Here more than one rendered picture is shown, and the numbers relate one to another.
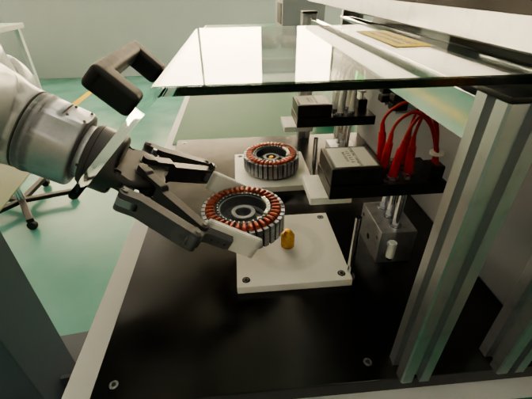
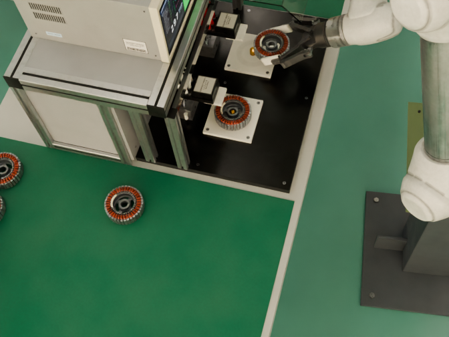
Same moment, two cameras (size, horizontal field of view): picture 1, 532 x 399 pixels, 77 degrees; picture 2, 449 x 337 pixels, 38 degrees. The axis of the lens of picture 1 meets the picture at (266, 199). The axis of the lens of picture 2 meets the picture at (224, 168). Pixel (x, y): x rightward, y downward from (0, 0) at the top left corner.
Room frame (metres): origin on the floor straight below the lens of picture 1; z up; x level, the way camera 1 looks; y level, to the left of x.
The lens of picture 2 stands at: (1.58, 0.43, 2.45)
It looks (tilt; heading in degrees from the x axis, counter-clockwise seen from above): 62 degrees down; 207
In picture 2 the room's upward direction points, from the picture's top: 8 degrees counter-clockwise
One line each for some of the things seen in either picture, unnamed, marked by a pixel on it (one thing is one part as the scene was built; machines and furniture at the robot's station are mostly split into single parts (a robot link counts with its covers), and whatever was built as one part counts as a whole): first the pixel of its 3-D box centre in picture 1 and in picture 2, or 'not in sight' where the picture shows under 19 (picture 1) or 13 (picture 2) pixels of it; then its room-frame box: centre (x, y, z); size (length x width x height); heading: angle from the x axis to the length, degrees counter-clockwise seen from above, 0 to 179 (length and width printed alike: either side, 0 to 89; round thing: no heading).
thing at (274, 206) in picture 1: (243, 215); (271, 45); (0.37, 0.03, 0.84); 0.11 x 0.11 x 0.04
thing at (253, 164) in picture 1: (271, 159); (232, 112); (0.61, -0.01, 0.80); 0.11 x 0.11 x 0.04
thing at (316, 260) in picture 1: (287, 248); (252, 54); (0.37, -0.03, 0.78); 0.15 x 0.15 x 0.01; 4
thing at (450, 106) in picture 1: (351, 47); (205, 26); (0.50, -0.12, 1.03); 0.62 x 0.01 x 0.03; 4
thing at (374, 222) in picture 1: (385, 229); (209, 42); (0.38, -0.17, 0.80); 0.08 x 0.05 x 0.06; 4
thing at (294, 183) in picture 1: (271, 170); (233, 116); (0.61, -0.01, 0.78); 0.15 x 0.15 x 0.01; 4
